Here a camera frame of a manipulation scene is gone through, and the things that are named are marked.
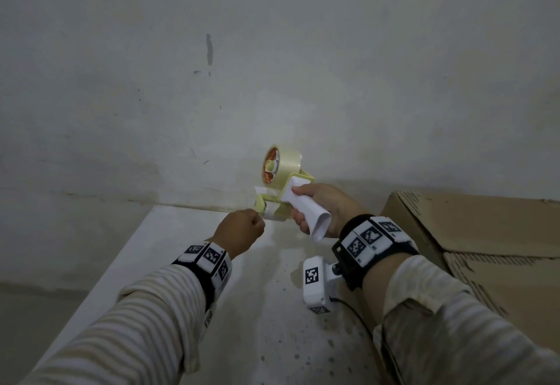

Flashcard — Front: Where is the yellow tape dispenser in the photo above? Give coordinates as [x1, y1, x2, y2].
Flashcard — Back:
[253, 144, 333, 244]

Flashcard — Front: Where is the black marker wristband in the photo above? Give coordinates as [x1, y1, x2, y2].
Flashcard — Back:
[171, 242, 233, 312]
[331, 215, 421, 292]

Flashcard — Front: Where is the person's left forearm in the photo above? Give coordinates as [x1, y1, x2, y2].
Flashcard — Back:
[19, 264, 207, 385]

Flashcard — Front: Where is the person's left hand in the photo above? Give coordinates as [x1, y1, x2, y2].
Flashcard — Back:
[212, 208, 267, 260]

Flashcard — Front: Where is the person's right hand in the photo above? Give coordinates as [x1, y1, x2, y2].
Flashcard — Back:
[290, 183, 373, 239]

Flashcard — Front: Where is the black camera cable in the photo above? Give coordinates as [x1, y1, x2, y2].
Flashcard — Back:
[329, 295, 378, 340]

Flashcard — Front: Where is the person's right forearm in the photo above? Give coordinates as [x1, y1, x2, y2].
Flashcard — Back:
[362, 254, 560, 385]

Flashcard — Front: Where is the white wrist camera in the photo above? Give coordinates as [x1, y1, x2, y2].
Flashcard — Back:
[302, 256, 345, 315]
[199, 305, 219, 342]

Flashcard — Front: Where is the brown cardboard box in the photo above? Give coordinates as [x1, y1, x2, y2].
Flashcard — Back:
[379, 191, 560, 355]

